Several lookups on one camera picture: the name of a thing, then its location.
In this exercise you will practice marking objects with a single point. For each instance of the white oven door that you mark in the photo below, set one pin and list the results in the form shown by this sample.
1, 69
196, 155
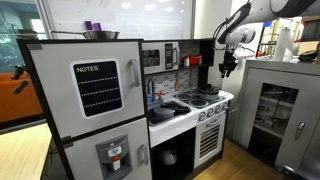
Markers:
197, 133

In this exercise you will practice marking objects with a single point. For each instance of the silver kettle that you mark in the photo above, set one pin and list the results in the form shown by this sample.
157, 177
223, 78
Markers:
168, 156

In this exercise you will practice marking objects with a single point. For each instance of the grey metal cabinet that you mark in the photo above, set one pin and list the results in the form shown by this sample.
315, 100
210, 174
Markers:
250, 100

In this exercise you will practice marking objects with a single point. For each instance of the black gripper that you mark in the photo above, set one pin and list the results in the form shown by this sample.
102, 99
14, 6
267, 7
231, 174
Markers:
230, 59

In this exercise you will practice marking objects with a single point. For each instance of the grey lidded saucepan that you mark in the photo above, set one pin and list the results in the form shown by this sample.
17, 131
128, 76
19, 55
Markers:
163, 112

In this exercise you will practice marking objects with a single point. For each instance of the purple block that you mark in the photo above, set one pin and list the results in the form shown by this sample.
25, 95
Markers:
88, 25
96, 26

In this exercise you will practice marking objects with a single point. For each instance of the white upper fridge door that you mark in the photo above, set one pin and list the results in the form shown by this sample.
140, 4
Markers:
53, 83

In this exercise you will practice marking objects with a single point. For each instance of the steel frying pan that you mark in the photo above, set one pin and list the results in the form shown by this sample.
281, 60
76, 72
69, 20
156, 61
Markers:
102, 34

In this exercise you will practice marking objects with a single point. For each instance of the white fridge door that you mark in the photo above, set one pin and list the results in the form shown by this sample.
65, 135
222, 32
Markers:
83, 156
53, 83

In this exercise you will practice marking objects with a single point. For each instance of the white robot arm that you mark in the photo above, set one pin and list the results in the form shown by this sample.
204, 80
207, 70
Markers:
266, 10

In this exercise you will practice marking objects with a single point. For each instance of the toy microwave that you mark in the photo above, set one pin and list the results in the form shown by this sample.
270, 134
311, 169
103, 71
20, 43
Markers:
160, 68

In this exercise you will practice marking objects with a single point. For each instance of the black device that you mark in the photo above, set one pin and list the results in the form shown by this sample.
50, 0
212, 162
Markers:
307, 56

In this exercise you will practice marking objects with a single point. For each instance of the black white toy kitchen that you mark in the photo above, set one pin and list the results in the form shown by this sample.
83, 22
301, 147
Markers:
173, 126

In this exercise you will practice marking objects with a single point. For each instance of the grey pot with black lid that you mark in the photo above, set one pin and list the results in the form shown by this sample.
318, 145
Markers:
208, 96

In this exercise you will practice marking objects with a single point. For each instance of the white lower fridge door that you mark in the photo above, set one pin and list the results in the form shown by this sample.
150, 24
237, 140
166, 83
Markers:
83, 156

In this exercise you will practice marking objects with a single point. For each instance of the grey stove knob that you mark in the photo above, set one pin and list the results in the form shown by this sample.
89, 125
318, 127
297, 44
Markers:
210, 113
218, 109
225, 106
202, 116

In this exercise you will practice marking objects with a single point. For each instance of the wooden spatula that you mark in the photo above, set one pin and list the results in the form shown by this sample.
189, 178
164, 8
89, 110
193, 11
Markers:
178, 83

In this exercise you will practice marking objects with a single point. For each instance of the wooden table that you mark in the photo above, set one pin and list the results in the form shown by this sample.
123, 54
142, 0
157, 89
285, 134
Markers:
20, 153

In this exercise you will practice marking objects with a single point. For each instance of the grey water dispenser panel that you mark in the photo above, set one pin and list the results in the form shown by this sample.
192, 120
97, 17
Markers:
113, 156

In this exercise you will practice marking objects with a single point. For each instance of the grey stove top panel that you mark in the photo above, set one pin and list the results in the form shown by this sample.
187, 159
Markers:
200, 102

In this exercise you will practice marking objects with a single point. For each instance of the black notes chalkboard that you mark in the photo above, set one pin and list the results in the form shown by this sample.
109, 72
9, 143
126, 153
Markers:
97, 88

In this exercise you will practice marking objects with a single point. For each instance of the white paper towel roll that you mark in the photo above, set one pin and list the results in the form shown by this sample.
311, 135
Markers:
282, 46

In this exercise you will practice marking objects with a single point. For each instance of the red bowl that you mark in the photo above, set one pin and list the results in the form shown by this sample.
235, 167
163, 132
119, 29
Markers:
195, 60

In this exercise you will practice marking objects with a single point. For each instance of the small white cup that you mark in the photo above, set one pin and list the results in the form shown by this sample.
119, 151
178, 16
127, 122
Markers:
187, 62

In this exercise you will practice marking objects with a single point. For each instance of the whiteboard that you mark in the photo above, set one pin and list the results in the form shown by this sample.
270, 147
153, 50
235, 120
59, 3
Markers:
133, 20

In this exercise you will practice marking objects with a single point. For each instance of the orange sofa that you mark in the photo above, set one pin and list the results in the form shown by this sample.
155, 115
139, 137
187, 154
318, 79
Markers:
16, 106

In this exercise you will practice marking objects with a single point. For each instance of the grey toy faucet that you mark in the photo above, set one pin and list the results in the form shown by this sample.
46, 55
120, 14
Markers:
151, 87

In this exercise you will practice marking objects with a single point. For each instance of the grey sink basin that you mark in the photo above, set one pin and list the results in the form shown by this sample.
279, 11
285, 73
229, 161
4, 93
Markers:
155, 121

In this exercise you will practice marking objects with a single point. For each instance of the brown cardboard box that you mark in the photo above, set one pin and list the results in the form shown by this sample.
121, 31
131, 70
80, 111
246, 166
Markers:
311, 30

